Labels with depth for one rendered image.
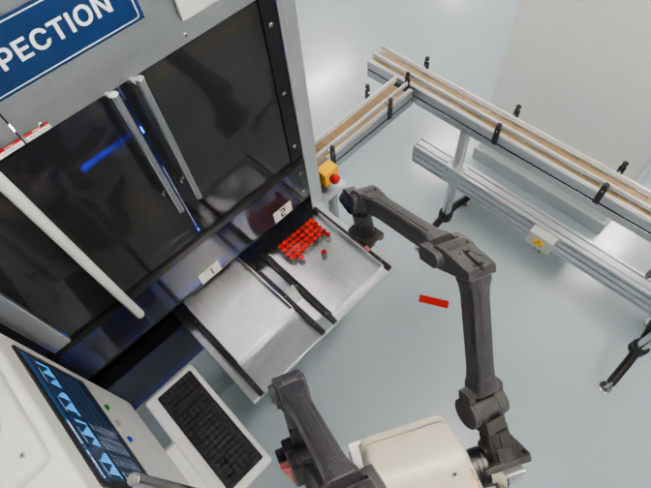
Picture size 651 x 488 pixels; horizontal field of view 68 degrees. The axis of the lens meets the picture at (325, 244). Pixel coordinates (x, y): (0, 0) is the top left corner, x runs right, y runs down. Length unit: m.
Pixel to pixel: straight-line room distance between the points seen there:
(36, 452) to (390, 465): 0.66
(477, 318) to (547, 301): 1.77
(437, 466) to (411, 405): 1.45
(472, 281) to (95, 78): 0.87
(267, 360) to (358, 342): 1.00
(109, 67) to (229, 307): 0.97
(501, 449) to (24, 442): 0.98
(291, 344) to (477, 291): 0.80
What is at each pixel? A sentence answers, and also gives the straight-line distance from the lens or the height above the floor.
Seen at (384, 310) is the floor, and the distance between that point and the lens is 2.67.
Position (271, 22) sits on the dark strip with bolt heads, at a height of 1.73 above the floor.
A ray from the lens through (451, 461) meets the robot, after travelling 1.09.
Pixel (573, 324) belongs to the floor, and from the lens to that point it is 2.85.
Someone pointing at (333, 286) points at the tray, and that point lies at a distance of 1.75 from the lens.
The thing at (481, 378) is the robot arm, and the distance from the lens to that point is 1.19.
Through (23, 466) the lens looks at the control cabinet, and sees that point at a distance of 1.05.
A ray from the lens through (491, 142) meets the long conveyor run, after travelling 2.18.
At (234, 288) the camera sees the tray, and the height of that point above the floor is 0.88.
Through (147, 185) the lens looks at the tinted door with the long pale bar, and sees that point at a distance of 1.32.
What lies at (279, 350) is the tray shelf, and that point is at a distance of 1.68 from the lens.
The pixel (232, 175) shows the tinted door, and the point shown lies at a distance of 1.49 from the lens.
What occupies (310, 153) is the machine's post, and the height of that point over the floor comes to 1.20.
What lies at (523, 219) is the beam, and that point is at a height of 0.52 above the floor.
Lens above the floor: 2.45
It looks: 59 degrees down
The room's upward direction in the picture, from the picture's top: 9 degrees counter-clockwise
